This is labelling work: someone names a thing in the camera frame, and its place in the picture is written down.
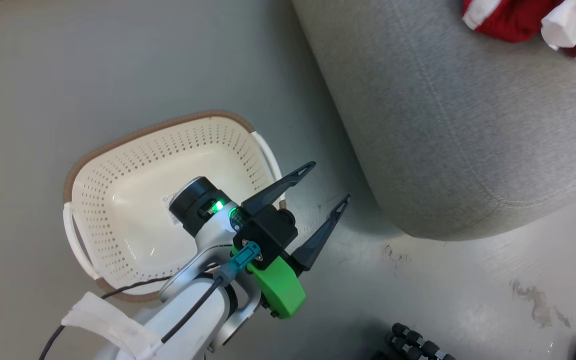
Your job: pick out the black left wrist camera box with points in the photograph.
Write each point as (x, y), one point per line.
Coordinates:
(268, 230)

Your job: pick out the grey fabric sofa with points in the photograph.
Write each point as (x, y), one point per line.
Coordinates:
(468, 125)

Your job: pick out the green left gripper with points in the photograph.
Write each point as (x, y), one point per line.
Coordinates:
(280, 290)

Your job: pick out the white tape wrap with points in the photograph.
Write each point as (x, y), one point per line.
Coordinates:
(113, 325)

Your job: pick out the cream perforated laundry basket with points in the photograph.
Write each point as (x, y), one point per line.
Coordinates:
(133, 200)

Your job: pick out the black ribbed base wheel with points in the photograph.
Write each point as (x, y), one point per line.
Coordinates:
(413, 345)

